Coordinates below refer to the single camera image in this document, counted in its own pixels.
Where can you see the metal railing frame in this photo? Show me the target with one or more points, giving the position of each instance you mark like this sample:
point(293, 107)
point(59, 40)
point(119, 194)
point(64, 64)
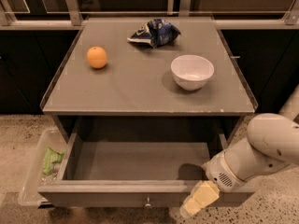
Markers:
point(76, 12)

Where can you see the clear plastic bin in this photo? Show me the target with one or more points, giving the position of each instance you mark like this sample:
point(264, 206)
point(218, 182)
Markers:
point(29, 196)

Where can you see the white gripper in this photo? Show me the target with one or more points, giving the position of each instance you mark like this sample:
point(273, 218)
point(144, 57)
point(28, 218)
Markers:
point(219, 171)

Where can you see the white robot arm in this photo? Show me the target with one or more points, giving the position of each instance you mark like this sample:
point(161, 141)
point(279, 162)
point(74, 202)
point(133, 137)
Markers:
point(271, 146)

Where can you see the green snack bag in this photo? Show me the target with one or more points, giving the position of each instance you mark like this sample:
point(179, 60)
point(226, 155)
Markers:
point(51, 160)

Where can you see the orange fruit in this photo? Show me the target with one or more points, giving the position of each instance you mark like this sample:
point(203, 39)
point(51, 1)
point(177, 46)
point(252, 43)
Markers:
point(96, 57)

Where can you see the blue crumpled chip bag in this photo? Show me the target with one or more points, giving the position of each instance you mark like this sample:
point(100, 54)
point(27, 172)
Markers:
point(156, 33)

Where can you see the grey drawer cabinet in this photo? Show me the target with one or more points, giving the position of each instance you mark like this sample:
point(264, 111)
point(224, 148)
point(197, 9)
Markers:
point(137, 80)

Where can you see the grey top drawer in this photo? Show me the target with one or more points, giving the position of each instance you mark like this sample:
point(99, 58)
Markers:
point(101, 173)

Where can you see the white ceramic bowl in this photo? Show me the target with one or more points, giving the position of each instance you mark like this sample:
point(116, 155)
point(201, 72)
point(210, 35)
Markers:
point(192, 72)

